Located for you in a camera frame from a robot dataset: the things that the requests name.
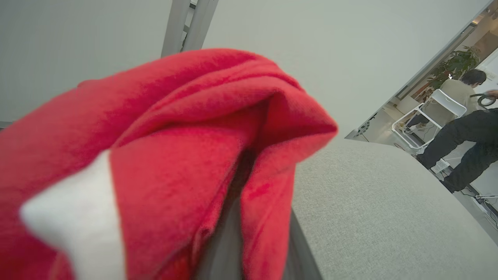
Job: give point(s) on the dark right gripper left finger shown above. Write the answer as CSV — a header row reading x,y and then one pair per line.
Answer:
x,y
225,249

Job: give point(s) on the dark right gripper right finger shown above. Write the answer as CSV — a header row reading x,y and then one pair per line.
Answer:
x,y
299,260

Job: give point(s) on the red white striped garment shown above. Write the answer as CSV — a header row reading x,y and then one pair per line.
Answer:
x,y
155,136

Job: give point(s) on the grey round perforated disc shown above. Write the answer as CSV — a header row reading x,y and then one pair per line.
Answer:
x,y
363,128

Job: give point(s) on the white paper tag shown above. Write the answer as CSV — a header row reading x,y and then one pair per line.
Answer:
x,y
440,166

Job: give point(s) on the white plant pot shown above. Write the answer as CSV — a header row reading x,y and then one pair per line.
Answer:
x,y
406,105

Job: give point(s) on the person in black trousers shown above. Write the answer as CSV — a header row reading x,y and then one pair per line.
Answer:
x,y
467,128

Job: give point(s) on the white folding chair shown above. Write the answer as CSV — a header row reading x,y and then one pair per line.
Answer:
x,y
447,100

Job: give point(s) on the seated person in beige shirt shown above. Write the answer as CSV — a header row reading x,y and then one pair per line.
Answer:
x,y
457,91

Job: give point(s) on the green potted plant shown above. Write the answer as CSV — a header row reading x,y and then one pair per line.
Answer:
x,y
459,62

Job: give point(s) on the grey metal partition post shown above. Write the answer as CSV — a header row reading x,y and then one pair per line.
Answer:
x,y
175,27

